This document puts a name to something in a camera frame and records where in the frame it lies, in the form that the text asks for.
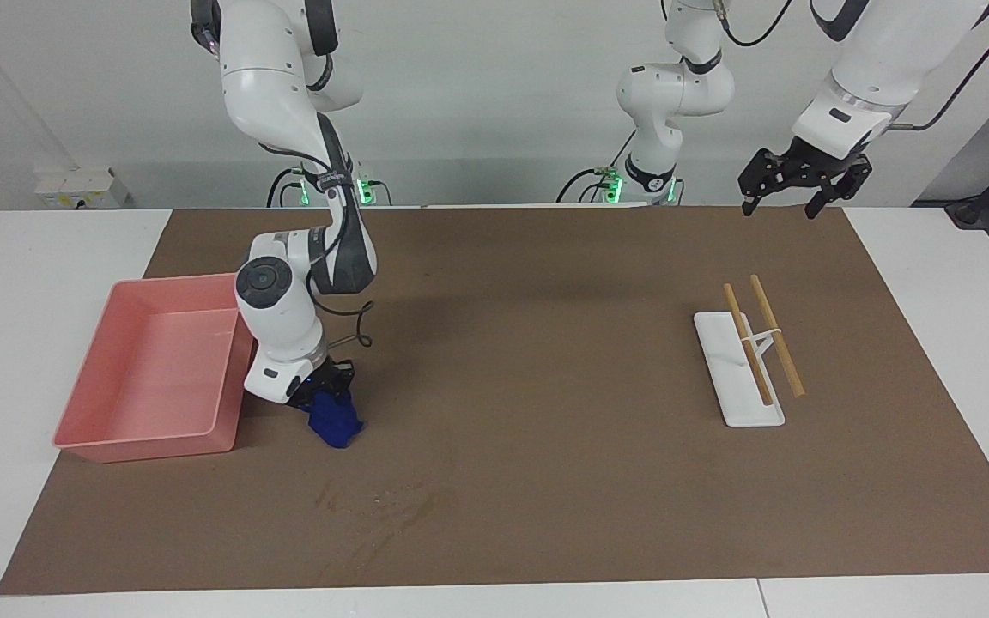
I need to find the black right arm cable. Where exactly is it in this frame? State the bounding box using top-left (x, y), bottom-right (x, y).
top-left (310, 296), bottom-right (375, 348)

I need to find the brown table mat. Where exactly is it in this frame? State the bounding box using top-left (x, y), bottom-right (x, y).
top-left (0, 206), bottom-right (989, 596)

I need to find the pink plastic bin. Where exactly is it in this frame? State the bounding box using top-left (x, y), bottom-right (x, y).
top-left (52, 272), bottom-right (259, 464)

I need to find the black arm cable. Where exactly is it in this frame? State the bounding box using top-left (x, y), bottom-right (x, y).
top-left (310, 296), bottom-right (375, 348)
top-left (718, 0), bottom-right (989, 134)

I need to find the grey partition panel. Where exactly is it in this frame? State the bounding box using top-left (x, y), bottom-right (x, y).
top-left (915, 82), bottom-right (989, 203)

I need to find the blue towel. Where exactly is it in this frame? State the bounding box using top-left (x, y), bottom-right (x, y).
top-left (306, 391), bottom-right (367, 451)

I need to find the white wall socket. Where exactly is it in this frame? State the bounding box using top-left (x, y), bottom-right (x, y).
top-left (33, 167), bottom-right (130, 209)

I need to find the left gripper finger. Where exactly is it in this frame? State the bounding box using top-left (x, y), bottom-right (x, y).
top-left (805, 159), bottom-right (873, 220)
top-left (737, 150), bottom-right (792, 217)

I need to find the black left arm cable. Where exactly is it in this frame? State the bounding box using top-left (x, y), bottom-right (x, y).
top-left (718, 0), bottom-right (989, 134)

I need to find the black base power cable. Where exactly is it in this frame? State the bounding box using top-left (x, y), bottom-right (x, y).
top-left (267, 166), bottom-right (306, 209)
top-left (556, 127), bottom-right (637, 204)

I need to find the wooden rack rod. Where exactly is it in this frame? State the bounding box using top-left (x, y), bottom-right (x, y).
top-left (749, 274), bottom-right (806, 398)
top-left (723, 283), bottom-right (774, 407)

